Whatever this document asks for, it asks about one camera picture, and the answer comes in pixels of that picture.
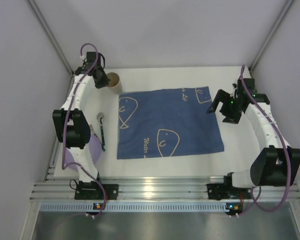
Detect beige paper cup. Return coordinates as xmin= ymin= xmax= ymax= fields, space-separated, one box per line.
xmin=106 ymin=72 xmax=123 ymax=95

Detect blue fish placemat cloth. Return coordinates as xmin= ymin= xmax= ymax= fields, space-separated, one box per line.
xmin=117 ymin=86 xmax=225 ymax=160

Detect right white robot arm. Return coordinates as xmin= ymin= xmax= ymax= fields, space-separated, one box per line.
xmin=207 ymin=78 xmax=300 ymax=189

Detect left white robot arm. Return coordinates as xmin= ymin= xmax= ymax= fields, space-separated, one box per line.
xmin=52 ymin=51 xmax=110 ymax=183

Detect purple plate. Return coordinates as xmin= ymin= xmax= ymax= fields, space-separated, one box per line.
xmin=63 ymin=134 xmax=102 ymax=175

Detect spoon with teal handle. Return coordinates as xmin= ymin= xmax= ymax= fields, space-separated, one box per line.
xmin=97 ymin=112 xmax=105 ymax=147

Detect fork with teal handle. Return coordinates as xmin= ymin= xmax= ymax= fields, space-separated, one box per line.
xmin=88 ymin=122 xmax=106 ymax=152

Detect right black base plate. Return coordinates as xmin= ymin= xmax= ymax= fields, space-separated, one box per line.
xmin=206 ymin=183 xmax=245 ymax=201

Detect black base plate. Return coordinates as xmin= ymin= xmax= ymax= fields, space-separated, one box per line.
xmin=74 ymin=181 xmax=119 ymax=201
xmin=206 ymin=183 xmax=245 ymax=201

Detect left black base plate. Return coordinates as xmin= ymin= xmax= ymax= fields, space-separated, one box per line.
xmin=74 ymin=181 xmax=119 ymax=201

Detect aluminium mounting rail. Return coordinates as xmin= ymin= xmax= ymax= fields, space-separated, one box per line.
xmin=31 ymin=176 xmax=300 ymax=201

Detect perforated cable tray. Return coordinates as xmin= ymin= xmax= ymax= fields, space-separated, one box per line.
xmin=40 ymin=202 xmax=241 ymax=213

